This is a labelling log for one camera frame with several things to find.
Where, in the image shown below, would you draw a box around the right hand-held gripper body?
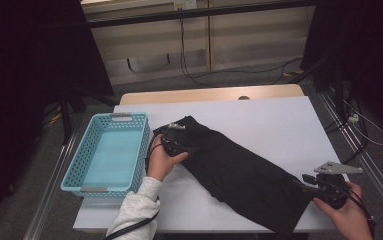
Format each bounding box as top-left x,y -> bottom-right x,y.
313,161 -> 364,211

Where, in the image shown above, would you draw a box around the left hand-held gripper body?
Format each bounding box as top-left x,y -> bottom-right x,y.
161,122 -> 191,158

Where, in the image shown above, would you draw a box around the light blue plastic basket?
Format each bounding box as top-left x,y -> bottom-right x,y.
60,112 -> 152,198

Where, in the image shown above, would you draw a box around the black pants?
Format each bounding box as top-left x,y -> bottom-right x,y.
152,115 -> 315,235

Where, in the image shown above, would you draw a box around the person's left hand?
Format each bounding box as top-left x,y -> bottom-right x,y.
147,133 -> 190,183

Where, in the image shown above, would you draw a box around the person's right hand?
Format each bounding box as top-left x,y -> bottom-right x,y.
312,181 -> 376,240

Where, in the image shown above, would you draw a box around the wooden table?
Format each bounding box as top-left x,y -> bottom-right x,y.
73,83 -> 373,234

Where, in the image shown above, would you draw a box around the white table cover sheet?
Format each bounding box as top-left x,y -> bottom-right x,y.
73,95 -> 373,233

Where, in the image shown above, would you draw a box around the black stand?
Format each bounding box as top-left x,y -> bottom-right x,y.
287,54 -> 347,118
57,86 -> 120,146

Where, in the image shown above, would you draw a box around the beige cabinet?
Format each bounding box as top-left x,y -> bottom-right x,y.
80,0 -> 317,86

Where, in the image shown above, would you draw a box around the black horizontal bar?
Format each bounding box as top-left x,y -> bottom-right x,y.
87,0 -> 317,29

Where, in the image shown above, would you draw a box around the black curtain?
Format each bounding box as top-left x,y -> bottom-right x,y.
0,0 -> 115,234
300,0 -> 383,141

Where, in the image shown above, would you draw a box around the black floor cable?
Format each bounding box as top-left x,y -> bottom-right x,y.
323,96 -> 368,168

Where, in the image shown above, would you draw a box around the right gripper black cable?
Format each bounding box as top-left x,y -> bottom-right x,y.
337,186 -> 377,234

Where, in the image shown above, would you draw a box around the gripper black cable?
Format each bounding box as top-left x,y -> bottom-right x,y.
103,134 -> 165,240
337,186 -> 377,234

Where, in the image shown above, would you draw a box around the metal floor rail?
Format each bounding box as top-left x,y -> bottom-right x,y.
317,91 -> 383,228
23,129 -> 80,240

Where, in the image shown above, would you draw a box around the white cable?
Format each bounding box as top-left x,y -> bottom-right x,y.
342,98 -> 383,147

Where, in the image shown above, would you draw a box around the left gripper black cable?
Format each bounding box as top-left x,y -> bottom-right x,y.
103,134 -> 165,240

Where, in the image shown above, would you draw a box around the black hanging cable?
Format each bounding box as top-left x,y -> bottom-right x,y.
178,8 -> 303,88

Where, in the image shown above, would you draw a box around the white wall socket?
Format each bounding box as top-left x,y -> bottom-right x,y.
173,0 -> 198,10

